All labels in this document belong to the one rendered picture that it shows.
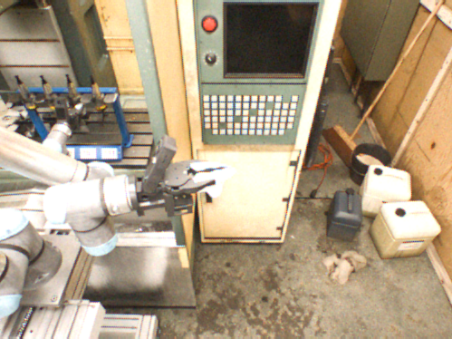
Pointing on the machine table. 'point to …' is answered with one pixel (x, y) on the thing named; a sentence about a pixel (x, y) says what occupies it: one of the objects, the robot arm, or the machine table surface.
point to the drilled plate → (7, 117)
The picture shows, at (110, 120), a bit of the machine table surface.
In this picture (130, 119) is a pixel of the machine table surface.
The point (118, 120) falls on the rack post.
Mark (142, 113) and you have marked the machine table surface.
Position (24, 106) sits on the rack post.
